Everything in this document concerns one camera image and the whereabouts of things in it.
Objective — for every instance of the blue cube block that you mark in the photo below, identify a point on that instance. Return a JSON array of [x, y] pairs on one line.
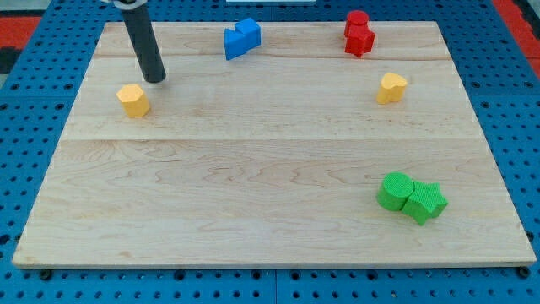
[[251, 31]]

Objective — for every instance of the light wooden board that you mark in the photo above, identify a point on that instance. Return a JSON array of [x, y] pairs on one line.
[[271, 160]]

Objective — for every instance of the blue triangle block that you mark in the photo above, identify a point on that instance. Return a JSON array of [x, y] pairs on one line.
[[234, 44]]

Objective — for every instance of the green cylinder block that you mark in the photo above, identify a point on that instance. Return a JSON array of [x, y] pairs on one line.
[[394, 191]]

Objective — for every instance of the yellow heart block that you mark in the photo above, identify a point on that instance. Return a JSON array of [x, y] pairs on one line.
[[392, 88]]

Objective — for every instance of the yellow hexagon block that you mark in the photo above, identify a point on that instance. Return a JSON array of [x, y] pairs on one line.
[[133, 100]]

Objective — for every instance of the red star block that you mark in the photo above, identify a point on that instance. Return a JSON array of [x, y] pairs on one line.
[[359, 40]]

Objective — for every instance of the red cylinder block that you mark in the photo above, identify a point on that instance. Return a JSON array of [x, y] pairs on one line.
[[355, 18]]

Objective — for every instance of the green star block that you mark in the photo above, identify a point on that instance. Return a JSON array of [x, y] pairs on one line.
[[426, 202]]

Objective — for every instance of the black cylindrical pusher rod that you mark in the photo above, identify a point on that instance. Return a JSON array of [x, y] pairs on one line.
[[140, 30]]

